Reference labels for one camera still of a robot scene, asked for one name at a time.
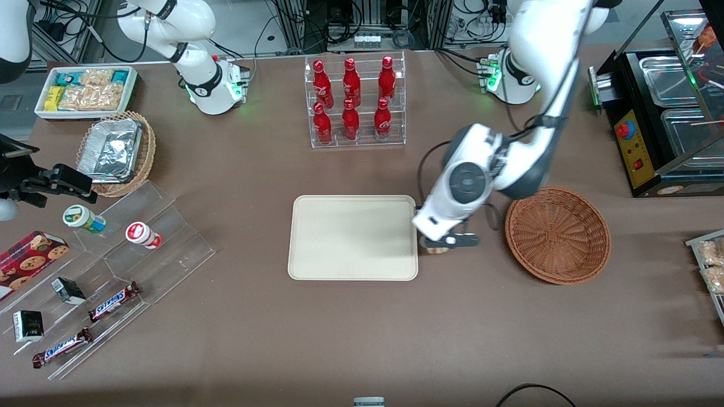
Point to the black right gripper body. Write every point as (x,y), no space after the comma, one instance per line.
(16,176)

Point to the triangular sandwich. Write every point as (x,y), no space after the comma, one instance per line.
(434,249)

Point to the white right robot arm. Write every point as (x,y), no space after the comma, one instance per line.
(198,68)

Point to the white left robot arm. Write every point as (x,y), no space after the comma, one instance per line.
(543,34)

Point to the aluminium foil tray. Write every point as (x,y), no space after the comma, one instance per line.
(110,150)

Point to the small light wicker basket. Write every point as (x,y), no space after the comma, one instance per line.
(144,158)

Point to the beige plastic tray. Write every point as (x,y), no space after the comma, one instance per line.
(350,237)

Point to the large brown wicker basket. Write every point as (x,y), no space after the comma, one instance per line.
(557,234)

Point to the tray of packaged snacks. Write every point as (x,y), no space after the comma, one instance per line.
(714,308)

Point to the green label yogurt bottle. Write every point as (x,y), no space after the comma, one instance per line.
(85,219)

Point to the white plastic snack bin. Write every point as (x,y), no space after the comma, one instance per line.
(85,115)

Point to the red plaid cookie box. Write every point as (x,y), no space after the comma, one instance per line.
(31,263)

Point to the yellow snack pack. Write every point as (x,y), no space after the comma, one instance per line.
(54,99)

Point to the clear cracker bag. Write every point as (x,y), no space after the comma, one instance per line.
(96,77)
(93,97)

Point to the red label yogurt bottle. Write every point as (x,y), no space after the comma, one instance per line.
(142,234)

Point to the teal snack pack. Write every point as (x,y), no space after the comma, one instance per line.
(69,77)
(120,77)

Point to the small black box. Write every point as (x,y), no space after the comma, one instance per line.
(68,290)

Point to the clear acrylic bottle rack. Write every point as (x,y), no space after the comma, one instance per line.
(367,144)

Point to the red cola bottle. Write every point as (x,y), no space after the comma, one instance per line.
(383,120)
(351,82)
(320,82)
(322,124)
(350,121)
(387,79)

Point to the clear acrylic stepped display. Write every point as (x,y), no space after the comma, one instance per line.
(169,249)

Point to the Snickers chocolate bar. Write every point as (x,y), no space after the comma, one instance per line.
(62,347)
(113,302)

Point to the black and white box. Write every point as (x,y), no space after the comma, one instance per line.
(28,326)

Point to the grey device edge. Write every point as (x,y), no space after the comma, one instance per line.
(369,402)

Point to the black food warmer appliance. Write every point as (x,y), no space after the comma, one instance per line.
(633,147)

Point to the white power strip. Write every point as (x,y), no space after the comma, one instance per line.
(367,40)

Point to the steel warmer pan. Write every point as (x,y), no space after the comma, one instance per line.
(687,138)
(670,82)

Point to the clear cracker snack pack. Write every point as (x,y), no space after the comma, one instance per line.
(715,280)
(712,253)

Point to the aluminium frame structure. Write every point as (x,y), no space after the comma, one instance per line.
(294,28)

